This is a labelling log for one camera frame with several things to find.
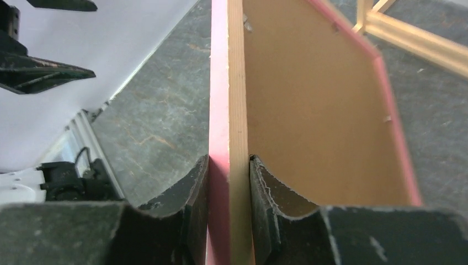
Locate pink wooden picture frame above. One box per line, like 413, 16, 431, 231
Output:
204, 0, 424, 265

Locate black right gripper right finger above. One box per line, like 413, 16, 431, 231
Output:
249, 155, 467, 264

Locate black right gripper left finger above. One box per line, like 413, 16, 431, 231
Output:
1, 156, 209, 264

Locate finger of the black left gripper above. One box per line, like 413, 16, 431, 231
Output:
27, 0, 98, 12
1, 51, 96, 94

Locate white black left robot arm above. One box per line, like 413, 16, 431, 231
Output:
1, 1, 125, 204

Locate brown backing board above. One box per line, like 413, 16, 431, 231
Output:
243, 0, 422, 205

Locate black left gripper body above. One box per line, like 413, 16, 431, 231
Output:
0, 1, 28, 55

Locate wooden clothes rack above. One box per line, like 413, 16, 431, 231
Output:
353, 0, 467, 78

